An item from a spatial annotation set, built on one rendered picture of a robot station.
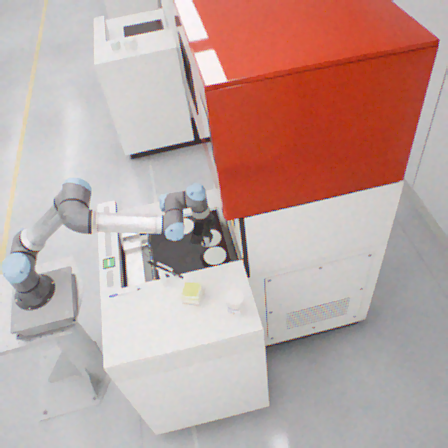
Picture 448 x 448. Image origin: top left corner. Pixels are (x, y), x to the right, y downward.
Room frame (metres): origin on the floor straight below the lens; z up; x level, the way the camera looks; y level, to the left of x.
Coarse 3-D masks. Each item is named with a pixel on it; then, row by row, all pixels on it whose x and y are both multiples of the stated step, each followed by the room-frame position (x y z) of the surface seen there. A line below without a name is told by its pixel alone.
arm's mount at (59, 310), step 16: (48, 272) 1.28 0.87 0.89; (64, 272) 1.27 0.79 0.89; (64, 288) 1.18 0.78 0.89; (16, 304) 1.13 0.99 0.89; (48, 304) 1.11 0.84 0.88; (64, 304) 1.10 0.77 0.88; (16, 320) 1.05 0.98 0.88; (32, 320) 1.04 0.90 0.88; (48, 320) 1.03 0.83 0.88; (64, 320) 1.03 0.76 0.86; (16, 336) 1.00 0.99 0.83
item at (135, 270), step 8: (136, 240) 1.41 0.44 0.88; (128, 256) 1.32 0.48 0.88; (136, 256) 1.31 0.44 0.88; (128, 264) 1.27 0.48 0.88; (136, 264) 1.26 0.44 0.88; (128, 272) 1.22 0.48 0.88; (136, 272) 1.22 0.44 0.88; (144, 272) 1.22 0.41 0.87; (128, 280) 1.18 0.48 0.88; (136, 280) 1.17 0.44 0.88; (144, 280) 1.17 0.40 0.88
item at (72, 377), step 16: (64, 336) 1.11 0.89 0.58; (80, 336) 1.15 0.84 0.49; (48, 352) 1.34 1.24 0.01; (64, 352) 1.11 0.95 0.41; (80, 352) 1.12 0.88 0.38; (96, 352) 1.17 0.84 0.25; (48, 368) 1.23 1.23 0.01; (64, 368) 1.17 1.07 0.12; (80, 368) 1.11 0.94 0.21; (96, 368) 1.12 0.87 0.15; (48, 384) 1.13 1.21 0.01; (64, 384) 1.11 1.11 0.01; (80, 384) 1.10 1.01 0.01; (96, 384) 1.08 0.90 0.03; (48, 400) 1.03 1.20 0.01; (64, 400) 1.01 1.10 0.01; (80, 400) 1.00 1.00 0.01; (96, 400) 0.99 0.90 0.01; (48, 416) 0.93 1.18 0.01
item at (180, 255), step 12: (192, 216) 1.49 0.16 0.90; (216, 216) 1.47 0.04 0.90; (216, 228) 1.39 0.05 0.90; (156, 240) 1.37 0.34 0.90; (168, 240) 1.36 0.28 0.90; (180, 240) 1.35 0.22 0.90; (156, 252) 1.30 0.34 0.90; (168, 252) 1.29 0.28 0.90; (180, 252) 1.28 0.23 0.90; (192, 252) 1.27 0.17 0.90; (204, 252) 1.26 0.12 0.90; (228, 252) 1.24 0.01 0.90; (168, 264) 1.22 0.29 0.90; (180, 264) 1.21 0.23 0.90; (192, 264) 1.20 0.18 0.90; (204, 264) 1.19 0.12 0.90; (156, 276) 1.16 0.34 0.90; (168, 276) 1.15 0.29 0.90
